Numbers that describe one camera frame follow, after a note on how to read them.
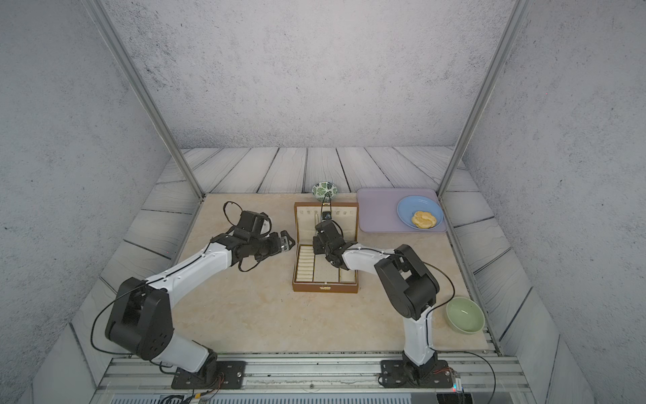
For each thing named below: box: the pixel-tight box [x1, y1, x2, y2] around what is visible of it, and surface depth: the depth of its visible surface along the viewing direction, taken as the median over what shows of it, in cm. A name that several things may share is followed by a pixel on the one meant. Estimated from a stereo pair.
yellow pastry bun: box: [411, 210, 437, 229], surface depth 109 cm
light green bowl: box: [444, 296, 486, 335], surface depth 81 cm
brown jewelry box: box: [291, 202, 359, 294], surface depth 91 cm
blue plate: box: [397, 195, 445, 230], surface depth 114 cm
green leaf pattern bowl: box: [311, 180, 339, 203], surface depth 121 cm
